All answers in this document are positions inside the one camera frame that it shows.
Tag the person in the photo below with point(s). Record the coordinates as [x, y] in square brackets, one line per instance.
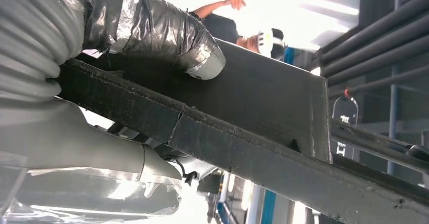
[221, 28]

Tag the white VR headset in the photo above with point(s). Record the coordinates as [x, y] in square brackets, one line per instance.
[264, 41]

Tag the dark grey slatted panel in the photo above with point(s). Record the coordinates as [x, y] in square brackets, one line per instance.
[375, 41]

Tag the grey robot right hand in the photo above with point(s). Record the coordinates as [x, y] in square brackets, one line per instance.
[151, 25]

